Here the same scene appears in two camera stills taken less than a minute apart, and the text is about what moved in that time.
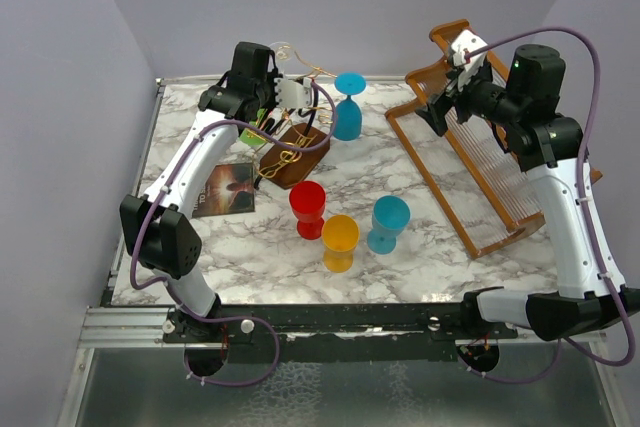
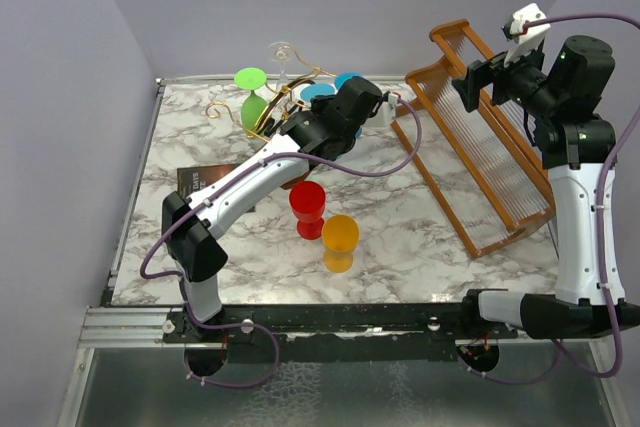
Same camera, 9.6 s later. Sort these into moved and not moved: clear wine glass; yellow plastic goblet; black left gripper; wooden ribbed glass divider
Moved: black left gripper
Not moved: wooden ribbed glass divider; yellow plastic goblet; clear wine glass
